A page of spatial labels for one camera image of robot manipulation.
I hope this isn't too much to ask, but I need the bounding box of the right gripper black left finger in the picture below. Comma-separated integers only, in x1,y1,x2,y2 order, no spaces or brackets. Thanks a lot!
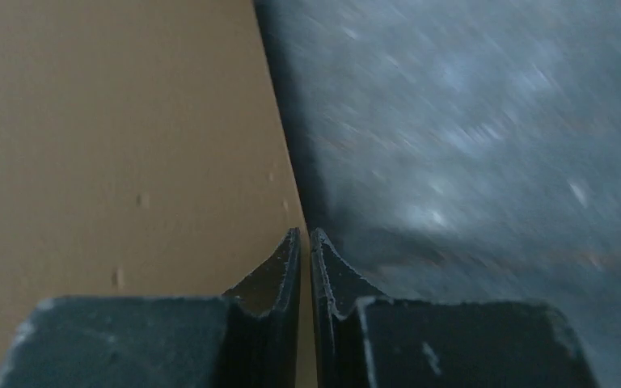
0,228,301,387

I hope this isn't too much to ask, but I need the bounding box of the cardboard box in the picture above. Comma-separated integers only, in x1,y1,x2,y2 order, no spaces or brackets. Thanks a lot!
0,1,305,364

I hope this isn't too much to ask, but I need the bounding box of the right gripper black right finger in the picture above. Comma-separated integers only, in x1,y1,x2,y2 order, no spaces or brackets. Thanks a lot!
310,229,598,387

